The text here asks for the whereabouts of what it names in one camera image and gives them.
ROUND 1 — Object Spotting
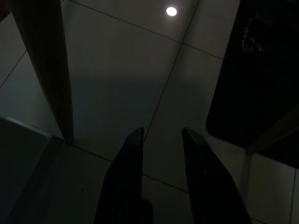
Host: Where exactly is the wooden table leg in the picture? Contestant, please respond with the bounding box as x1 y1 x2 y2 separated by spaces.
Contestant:
247 109 299 154
9 0 75 144

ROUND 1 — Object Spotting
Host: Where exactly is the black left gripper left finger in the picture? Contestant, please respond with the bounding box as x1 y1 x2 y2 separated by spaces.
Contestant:
94 127 144 224

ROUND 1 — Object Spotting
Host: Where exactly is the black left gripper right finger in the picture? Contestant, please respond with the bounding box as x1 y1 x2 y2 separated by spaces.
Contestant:
181 127 252 224

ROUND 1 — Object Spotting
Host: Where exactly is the black floor mat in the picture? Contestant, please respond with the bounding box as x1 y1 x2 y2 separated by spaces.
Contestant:
205 0 299 169

